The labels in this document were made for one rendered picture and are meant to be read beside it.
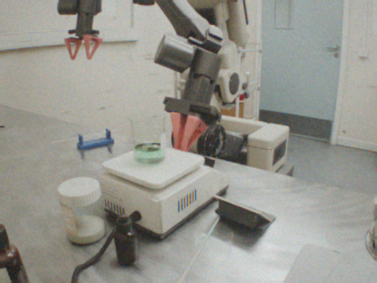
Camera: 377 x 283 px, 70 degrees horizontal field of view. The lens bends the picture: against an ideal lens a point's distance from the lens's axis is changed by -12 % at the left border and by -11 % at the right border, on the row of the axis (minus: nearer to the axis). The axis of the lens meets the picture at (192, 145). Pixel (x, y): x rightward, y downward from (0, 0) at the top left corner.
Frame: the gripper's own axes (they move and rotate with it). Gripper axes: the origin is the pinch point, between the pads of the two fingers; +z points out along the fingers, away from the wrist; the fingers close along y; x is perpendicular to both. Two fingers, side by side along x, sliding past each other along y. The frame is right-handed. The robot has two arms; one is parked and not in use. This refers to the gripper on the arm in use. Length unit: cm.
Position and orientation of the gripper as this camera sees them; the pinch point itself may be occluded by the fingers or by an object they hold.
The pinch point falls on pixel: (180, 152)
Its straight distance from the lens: 56.6
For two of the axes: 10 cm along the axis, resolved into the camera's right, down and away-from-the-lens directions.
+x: 3.0, 1.9, 9.4
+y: 9.1, 2.3, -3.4
